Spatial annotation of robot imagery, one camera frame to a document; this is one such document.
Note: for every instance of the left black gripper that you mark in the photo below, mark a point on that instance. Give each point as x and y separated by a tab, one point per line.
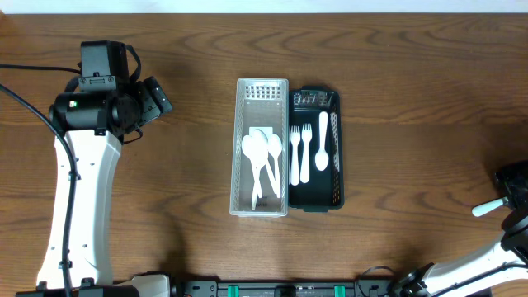
156	97

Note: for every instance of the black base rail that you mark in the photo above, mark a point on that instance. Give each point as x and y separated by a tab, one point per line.
364	285

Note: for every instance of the clear plastic basket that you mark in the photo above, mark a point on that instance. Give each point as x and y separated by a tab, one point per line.
260	102

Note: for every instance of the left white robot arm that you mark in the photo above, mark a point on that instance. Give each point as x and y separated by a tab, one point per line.
90	120

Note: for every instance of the dark green plastic basket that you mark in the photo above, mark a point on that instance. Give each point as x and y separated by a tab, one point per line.
325	189

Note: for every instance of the white plastic fork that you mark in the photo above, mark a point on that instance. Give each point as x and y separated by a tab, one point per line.
484	208
294	167
306	136
321	157

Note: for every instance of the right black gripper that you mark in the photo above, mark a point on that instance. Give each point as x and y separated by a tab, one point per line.
510	181

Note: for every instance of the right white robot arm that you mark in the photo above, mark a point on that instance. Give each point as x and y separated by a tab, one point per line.
499	262

